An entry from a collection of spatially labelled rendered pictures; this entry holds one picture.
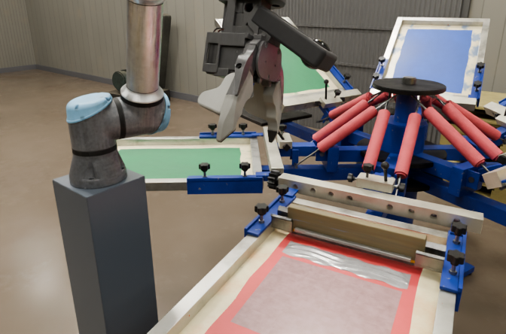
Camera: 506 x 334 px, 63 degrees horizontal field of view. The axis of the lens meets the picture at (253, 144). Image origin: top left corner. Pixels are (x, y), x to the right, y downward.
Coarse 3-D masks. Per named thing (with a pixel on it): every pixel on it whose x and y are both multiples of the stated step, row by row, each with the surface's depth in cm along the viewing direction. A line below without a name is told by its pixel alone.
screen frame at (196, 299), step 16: (320, 208) 143; (336, 208) 142; (384, 224) 133; (400, 224) 132; (256, 240) 124; (432, 240) 127; (240, 256) 116; (224, 272) 109; (208, 288) 103; (192, 304) 98; (448, 304) 98; (160, 320) 93; (176, 320) 93; (448, 320) 93
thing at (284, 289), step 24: (288, 240) 130; (312, 240) 130; (264, 264) 118; (288, 264) 118; (312, 264) 118; (264, 288) 108; (288, 288) 108; (312, 288) 108; (240, 312) 100; (264, 312) 100; (288, 312) 100; (312, 312) 100
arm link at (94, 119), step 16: (80, 96) 111; (96, 96) 109; (80, 112) 104; (96, 112) 105; (112, 112) 108; (80, 128) 105; (96, 128) 106; (112, 128) 108; (80, 144) 107; (96, 144) 107; (112, 144) 111
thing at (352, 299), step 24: (384, 264) 118; (408, 264) 118; (336, 288) 108; (360, 288) 108; (384, 288) 108; (408, 288) 108; (336, 312) 100; (360, 312) 100; (384, 312) 100; (408, 312) 100
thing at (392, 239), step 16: (288, 208) 129; (304, 208) 128; (304, 224) 128; (320, 224) 126; (336, 224) 123; (352, 224) 120; (368, 224) 119; (352, 240) 122; (368, 240) 120; (384, 240) 117; (400, 240) 115; (416, 240) 113
